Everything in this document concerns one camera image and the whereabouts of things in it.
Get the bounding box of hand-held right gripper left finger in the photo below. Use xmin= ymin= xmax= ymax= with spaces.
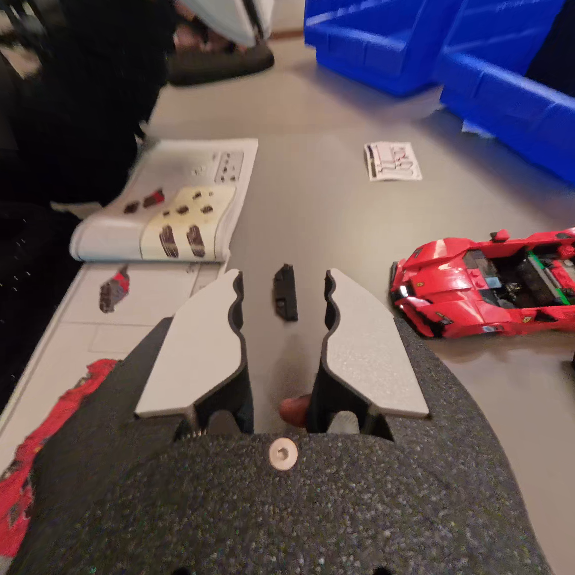
xmin=134 ymin=269 xmax=252 ymax=420

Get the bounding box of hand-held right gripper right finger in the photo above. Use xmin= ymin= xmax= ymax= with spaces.
xmin=317 ymin=268 xmax=431 ymax=419

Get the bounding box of blue plastic bin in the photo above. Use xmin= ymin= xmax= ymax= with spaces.
xmin=304 ymin=0 xmax=463 ymax=97
xmin=438 ymin=0 xmax=575 ymax=185

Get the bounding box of white sticker sheet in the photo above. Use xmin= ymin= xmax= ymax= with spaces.
xmin=364 ymin=141 xmax=423 ymax=181

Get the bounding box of person's right hand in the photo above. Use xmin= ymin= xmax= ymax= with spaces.
xmin=279 ymin=394 xmax=311 ymax=428

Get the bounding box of person's left hand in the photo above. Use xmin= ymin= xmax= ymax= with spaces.
xmin=173 ymin=22 xmax=239 ymax=55

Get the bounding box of red lego car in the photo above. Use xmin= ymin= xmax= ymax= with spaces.
xmin=388 ymin=227 xmax=575 ymax=340

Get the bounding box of lego instruction booklet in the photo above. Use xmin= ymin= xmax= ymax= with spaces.
xmin=0 ymin=138 xmax=260 ymax=560

